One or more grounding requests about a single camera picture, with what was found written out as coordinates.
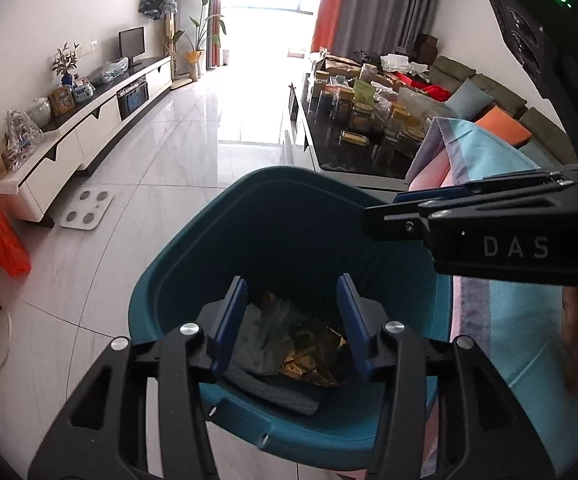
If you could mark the grey orange curtain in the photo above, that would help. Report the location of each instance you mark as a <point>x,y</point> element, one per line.
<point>344,27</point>

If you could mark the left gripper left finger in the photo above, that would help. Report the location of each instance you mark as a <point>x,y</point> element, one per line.
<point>101,431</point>

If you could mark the white tv cabinet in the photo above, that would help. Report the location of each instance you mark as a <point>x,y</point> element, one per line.
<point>79,140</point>

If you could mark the teal grey tablecloth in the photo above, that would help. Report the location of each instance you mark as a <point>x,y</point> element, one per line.
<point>517,325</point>

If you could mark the white bathroom scale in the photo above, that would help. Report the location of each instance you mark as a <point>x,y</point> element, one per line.
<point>85,211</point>

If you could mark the small black monitor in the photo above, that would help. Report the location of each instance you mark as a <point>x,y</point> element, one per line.
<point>131,43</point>

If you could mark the white air conditioner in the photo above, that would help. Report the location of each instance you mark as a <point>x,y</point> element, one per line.
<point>191,10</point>

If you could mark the teal trash bin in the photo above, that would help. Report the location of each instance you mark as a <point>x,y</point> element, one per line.
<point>291,232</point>

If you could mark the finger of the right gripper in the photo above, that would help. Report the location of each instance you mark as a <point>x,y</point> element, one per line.
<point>489,185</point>
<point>423,220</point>

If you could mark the white tissue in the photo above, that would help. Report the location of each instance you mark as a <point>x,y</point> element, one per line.
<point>264,339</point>

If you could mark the green sectional sofa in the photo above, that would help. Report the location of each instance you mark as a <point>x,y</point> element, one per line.
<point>549,145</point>

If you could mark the blue cushion far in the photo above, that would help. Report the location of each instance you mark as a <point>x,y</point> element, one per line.
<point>468,100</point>

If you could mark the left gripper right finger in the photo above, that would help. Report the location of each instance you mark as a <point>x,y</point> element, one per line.
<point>483,431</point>

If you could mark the potted green plant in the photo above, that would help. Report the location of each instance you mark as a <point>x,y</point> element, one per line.
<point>202,33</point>

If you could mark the gold foil wrapper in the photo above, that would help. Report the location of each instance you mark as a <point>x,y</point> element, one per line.
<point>313,358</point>

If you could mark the orange cushion far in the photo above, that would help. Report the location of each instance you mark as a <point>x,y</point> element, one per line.
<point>496,121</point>

